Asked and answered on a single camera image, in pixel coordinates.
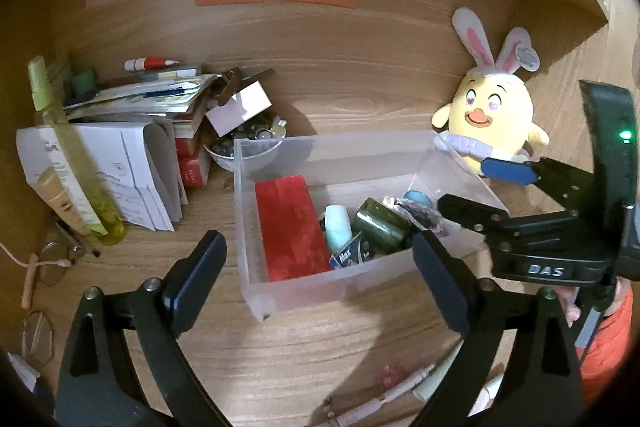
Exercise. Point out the blue tape roll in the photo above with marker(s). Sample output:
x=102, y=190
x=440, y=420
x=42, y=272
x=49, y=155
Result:
x=419, y=198

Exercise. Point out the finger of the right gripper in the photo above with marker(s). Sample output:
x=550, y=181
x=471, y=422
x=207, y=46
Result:
x=520, y=173
x=488, y=221

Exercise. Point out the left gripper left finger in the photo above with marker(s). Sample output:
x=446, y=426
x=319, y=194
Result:
x=98, y=385

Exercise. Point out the black purple spray bottle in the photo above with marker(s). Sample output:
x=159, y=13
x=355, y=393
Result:
x=420, y=216

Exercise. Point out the clear plastic storage bin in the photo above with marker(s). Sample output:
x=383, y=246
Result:
x=321, y=217

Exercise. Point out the pink lip gloss tube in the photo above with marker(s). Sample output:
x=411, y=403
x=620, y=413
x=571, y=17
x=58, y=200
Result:
x=370, y=407

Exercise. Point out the red zip pouch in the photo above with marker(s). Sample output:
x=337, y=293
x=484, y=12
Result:
x=293, y=242

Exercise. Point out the stack of books and papers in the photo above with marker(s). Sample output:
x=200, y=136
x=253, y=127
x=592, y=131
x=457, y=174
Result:
x=178, y=102

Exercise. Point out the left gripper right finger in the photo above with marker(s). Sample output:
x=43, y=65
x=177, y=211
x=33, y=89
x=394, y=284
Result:
x=541, y=385

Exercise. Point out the person's right hand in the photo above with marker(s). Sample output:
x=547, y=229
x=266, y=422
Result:
x=568, y=295

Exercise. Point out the folded white paper leaflets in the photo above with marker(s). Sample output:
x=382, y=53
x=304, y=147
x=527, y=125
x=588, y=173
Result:
x=136, y=164

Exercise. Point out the small white cardboard box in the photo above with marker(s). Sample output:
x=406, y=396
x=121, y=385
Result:
x=242, y=106

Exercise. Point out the blue staples box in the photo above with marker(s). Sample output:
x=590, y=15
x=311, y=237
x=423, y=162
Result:
x=355, y=252

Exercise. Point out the yellow chick bunny plush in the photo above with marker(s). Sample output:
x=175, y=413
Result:
x=491, y=114

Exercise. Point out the green glass bottle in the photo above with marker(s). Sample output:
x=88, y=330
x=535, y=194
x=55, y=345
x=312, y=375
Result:
x=383, y=227

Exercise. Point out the white bowl of trinkets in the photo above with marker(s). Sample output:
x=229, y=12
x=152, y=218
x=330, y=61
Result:
x=253, y=144

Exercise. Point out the red white marker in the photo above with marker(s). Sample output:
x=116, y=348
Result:
x=144, y=64

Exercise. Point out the yellow-green spray bottle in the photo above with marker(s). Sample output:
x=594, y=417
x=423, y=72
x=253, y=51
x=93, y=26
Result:
x=71, y=162

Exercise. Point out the wire-frame eyeglasses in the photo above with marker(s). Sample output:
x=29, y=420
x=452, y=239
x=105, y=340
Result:
x=61, y=251

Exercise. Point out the pale green cream tube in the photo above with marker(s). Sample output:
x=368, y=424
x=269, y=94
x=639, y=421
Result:
x=427, y=388

